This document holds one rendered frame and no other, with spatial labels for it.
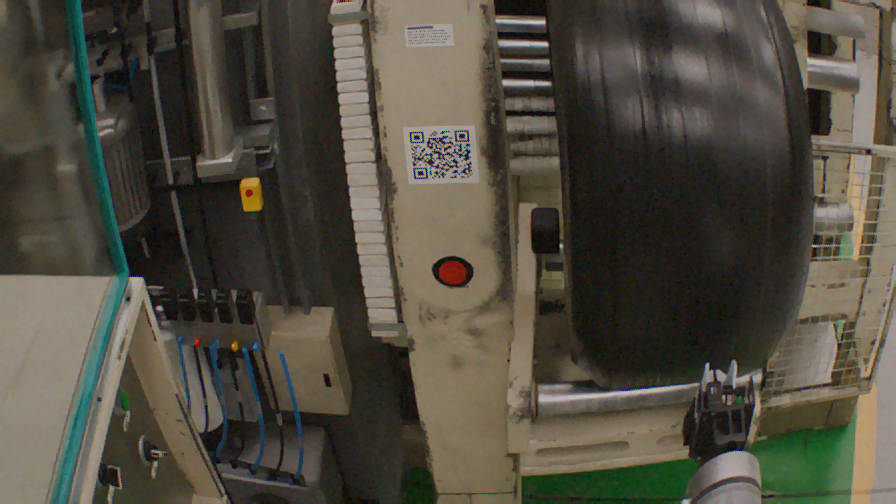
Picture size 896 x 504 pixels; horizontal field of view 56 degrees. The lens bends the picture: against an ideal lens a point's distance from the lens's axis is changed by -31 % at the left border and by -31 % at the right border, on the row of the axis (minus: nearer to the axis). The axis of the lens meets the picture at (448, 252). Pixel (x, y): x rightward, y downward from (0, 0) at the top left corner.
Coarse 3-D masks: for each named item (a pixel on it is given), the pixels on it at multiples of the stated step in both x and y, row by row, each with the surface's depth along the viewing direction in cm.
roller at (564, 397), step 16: (544, 384) 139; (560, 384) 139; (576, 384) 139; (592, 384) 138; (688, 384) 136; (736, 384) 135; (544, 400) 138; (560, 400) 138; (576, 400) 138; (592, 400) 137; (608, 400) 137; (624, 400) 137; (640, 400) 137; (656, 400) 137; (672, 400) 137; (688, 400) 137
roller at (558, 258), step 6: (558, 252) 160; (546, 258) 160; (552, 258) 160; (558, 258) 160; (546, 264) 160; (552, 264) 160; (558, 264) 160; (546, 270) 161; (552, 270) 161; (558, 270) 161
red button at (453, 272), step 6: (444, 264) 135; (450, 264) 135; (456, 264) 135; (462, 264) 135; (444, 270) 135; (450, 270) 135; (456, 270) 135; (462, 270) 135; (444, 276) 135; (450, 276) 135; (456, 276) 135; (462, 276) 135; (450, 282) 136; (456, 282) 136
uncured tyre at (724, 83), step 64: (576, 0) 108; (640, 0) 105; (704, 0) 105; (768, 0) 107; (576, 64) 106; (640, 64) 102; (704, 64) 102; (768, 64) 101; (576, 128) 106; (640, 128) 102; (704, 128) 101; (768, 128) 100; (576, 192) 108; (640, 192) 103; (704, 192) 102; (768, 192) 102; (576, 256) 111; (640, 256) 106; (704, 256) 105; (768, 256) 104; (576, 320) 116; (640, 320) 110; (704, 320) 110; (768, 320) 109; (640, 384) 122
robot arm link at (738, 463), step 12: (720, 456) 97; (732, 456) 97; (744, 456) 97; (708, 468) 97; (720, 468) 96; (732, 468) 95; (744, 468) 95; (756, 468) 96; (696, 480) 97; (708, 480) 95; (756, 480) 94; (696, 492) 96
